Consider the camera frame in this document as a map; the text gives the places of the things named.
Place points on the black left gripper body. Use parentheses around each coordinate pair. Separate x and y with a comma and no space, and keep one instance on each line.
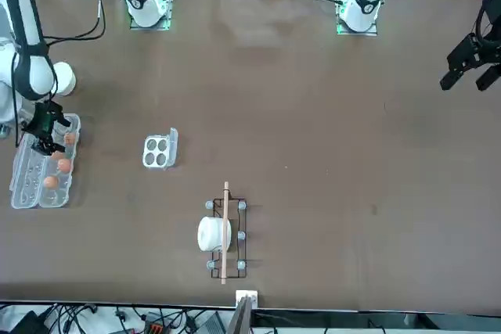
(493,17)

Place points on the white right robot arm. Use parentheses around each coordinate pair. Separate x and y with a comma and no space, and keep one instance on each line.
(146,5)

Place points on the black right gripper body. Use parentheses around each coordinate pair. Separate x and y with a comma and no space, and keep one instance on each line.
(43,123)

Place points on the aluminium camera post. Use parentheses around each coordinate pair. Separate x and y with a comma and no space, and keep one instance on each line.
(240,318)

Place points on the red and black connector box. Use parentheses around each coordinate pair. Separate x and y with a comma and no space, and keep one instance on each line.
(154,327)

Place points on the transparent twelve-slot egg tray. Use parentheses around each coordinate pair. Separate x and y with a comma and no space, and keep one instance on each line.
(27,193)

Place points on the grey power adapter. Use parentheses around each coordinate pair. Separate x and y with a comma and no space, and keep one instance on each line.
(213,325)

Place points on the white post bracket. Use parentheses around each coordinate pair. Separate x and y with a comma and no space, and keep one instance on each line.
(253,295)

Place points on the white four-slot egg tray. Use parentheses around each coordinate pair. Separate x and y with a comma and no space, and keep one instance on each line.
(155,151)

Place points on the white paper cup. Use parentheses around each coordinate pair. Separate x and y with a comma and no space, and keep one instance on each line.
(66,81)

